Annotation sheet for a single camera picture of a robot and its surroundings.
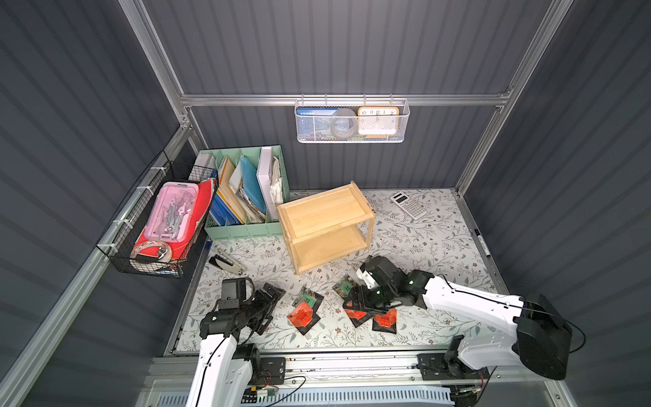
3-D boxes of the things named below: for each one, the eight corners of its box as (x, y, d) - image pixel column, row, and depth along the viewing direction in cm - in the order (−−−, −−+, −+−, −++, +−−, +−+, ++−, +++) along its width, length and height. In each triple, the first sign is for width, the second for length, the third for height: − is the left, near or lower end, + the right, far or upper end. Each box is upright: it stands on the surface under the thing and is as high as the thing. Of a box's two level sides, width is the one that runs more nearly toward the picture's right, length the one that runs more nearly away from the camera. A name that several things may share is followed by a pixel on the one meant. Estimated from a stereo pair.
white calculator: (416, 220, 112) (417, 217, 110) (390, 199, 120) (390, 196, 119) (426, 213, 114) (427, 211, 113) (399, 193, 123) (400, 190, 121)
